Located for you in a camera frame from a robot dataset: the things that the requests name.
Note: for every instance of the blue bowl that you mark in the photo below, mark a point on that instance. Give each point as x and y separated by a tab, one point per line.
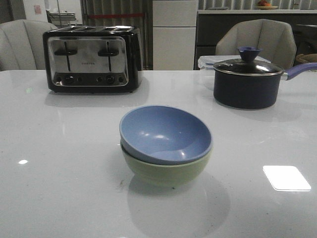
164	135

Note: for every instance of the glass pot lid blue knob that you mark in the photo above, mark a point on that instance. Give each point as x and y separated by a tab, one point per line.
247	64

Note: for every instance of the beige upholstered chair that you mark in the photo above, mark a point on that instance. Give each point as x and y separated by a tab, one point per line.
21	44
275	38

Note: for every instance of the woven basket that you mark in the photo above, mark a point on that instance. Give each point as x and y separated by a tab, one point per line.
309	58

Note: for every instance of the white cabinet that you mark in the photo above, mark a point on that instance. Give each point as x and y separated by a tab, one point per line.
174	32

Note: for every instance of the clear plastic food container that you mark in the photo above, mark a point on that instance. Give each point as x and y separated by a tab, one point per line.
207	62

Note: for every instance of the fruit bowl on counter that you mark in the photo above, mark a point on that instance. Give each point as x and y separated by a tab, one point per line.
265	5

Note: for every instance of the left beige upholstered chair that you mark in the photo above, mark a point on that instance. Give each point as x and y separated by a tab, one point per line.
21	44

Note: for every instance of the green bowl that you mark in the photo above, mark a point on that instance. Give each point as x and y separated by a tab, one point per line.
166	173

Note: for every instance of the dark kitchen counter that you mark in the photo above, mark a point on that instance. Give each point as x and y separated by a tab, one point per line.
212	25

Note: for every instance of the right beige upholstered chair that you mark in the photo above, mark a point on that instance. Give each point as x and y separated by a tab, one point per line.
275	38

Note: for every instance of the black chrome four-slot toaster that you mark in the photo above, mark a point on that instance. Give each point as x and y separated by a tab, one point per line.
93	59

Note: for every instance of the dark blue saucepan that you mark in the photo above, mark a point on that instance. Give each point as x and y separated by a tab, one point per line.
253	92

